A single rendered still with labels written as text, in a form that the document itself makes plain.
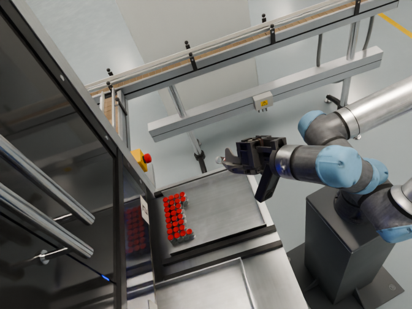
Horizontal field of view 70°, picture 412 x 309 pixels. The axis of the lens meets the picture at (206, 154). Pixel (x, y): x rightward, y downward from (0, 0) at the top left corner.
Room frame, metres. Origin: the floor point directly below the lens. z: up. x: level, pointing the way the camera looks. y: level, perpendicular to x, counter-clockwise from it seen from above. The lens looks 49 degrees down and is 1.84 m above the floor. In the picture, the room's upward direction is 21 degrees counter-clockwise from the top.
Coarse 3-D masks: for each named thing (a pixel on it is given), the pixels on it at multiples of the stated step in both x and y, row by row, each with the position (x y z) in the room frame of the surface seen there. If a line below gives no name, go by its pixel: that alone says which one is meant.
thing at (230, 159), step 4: (228, 148) 0.50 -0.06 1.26; (228, 152) 0.49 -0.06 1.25; (228, 156) 0.49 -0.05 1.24; (232, 156) 0.48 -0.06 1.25; (236, 156) 0.47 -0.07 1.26; (228, 160) 0.49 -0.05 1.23; (232, 160) 0.47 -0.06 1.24; (236, 160) 0.46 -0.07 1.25; (240, 160) 0.45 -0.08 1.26; (224, 164) 0.49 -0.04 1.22; (228, 164) 0.47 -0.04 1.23; (232, 164) 0.46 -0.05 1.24; (236, 164) 0.46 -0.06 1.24; (240, 164) 0.45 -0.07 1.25
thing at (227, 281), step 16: (192, 272) 0.37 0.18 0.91; (208, 272) 0.36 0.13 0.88; (224, 272) 0.35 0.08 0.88; (240, 272) 0.33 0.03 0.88; (160, 288) 0.37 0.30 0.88; (176, 288) 0.35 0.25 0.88; (192, 288) 0.34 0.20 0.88; (208, 288) 0.32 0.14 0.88; (224, 288) 0.30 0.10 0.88; (240, 288) 0.28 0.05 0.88; (160, 304) 0.33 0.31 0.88; (176, 304) 0.31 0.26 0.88; (192, 304) 0.29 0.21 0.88; (208, 304) 0.27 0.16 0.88; (224, 304) 0.26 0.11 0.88; (240, 304) 0.24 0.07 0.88
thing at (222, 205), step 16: (208, 176) 0.70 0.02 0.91; (224, 176) 0.69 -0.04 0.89; (240, 176) 0.67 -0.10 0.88; (176, 192) 0.71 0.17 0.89; (192, 192) 0.68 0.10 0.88; (208, 192) 0.65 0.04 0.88; (224, 192) 0.63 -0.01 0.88; (240, 192) 0.60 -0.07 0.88; (192, 208) 0.61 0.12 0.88; (208, 208) 0.59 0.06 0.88; (224, 208) 0.56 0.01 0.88; (240, 208) 0.54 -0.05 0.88; (256, 208) 0.51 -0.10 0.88; (192, 224) 0.55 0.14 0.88; (208, 224) 0.52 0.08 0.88; (224, 224) 0.50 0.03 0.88; (240, 224) 0.48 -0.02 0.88; (256, 224) 0.46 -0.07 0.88; (192, 240) 0.49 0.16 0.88; (208, 240) 0.45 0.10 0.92
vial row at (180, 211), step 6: (180, 198) 0.66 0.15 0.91; (180, 204) 0.62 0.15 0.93; (180, 210) 0.59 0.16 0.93; (180, 216) 0.57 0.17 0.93; (180, 222) 0.55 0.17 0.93; (180, 228) 0.53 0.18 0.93; (186, 228) 0.54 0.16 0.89; (180, 234) 0.50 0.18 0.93; (186, 234) 0.50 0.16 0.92; (186, 240) 0.49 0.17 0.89
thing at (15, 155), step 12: (0, 144) 0.31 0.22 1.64; (0, 156) 0.31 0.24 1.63; (12, 156) 0.31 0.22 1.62; (24, 156) 0.32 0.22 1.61; (24, 168) 0.31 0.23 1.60; (36, 168) 0.31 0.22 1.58; (36, 180) 0.31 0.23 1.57; (48, 180) 0.31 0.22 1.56; (48, 192) 0.30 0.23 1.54; (60, 192) 0.31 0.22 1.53; (60, 204) 0.31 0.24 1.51; (72, 204) 0.31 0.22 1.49; (60, 216) 0.32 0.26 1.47; (72, 216) 0.31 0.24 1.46; (84, 216) 0.31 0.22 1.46
